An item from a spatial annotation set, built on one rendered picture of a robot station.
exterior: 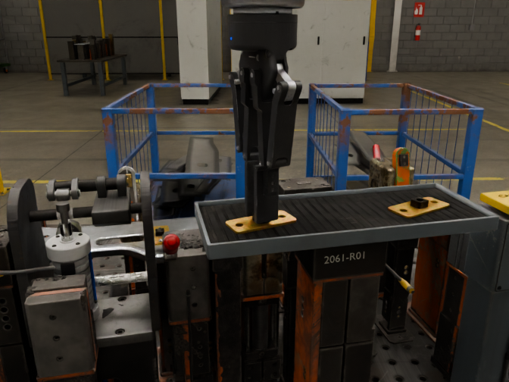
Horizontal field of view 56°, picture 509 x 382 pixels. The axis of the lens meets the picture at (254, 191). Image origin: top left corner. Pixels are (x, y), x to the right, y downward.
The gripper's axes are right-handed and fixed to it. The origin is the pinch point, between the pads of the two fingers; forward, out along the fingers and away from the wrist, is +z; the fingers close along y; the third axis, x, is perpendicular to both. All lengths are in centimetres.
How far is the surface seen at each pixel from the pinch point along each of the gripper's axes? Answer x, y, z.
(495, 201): -32.9, -8.1, 4.3
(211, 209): 3.8, 6.9, 4.2
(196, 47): -281, 763, 20
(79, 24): -165, 1267, -16
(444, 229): -19.4, -11.4, 4.5
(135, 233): 7.1, 39.7, 20.2
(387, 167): -55, 36, 14
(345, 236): -6.8, -8.1, 4.2
